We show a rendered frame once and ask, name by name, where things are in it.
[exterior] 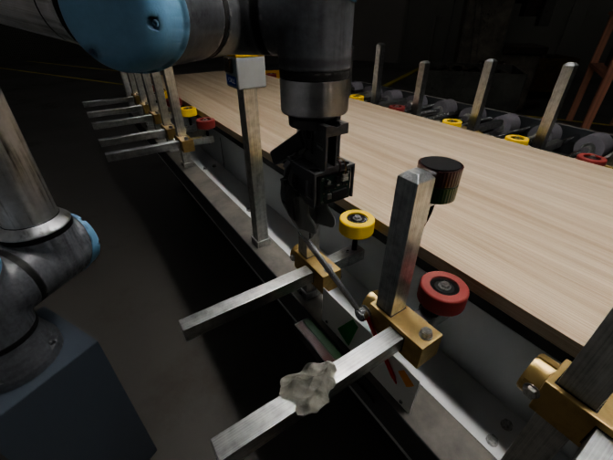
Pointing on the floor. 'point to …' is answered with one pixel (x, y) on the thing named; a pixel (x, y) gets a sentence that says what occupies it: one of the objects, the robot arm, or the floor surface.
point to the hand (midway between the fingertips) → (306, 230)
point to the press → (478, 30)
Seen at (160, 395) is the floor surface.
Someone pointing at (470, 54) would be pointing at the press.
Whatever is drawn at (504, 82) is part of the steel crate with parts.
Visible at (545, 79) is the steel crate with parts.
